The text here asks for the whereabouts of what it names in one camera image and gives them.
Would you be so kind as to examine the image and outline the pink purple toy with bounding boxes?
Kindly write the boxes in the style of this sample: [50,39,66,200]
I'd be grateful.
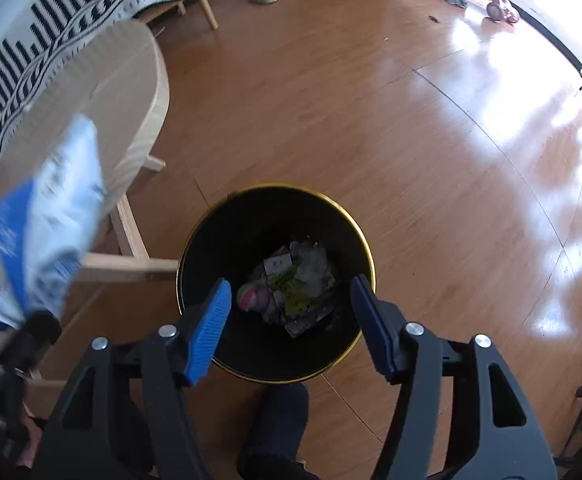
[236,283,271,312]

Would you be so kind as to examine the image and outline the yellow popcorn snack bag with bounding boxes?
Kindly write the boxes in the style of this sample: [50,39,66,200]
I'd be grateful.
[268,264,314,318]

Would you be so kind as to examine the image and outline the person dark foot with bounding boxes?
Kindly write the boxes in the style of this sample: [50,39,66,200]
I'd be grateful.
[236,382,318,479]

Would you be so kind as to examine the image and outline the blue white tissue pack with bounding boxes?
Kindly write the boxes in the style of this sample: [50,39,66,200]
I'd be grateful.
[0,114,105,327]

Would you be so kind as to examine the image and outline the black gold trash bin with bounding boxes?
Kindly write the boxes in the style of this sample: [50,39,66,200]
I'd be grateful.
[176,183,376,384]

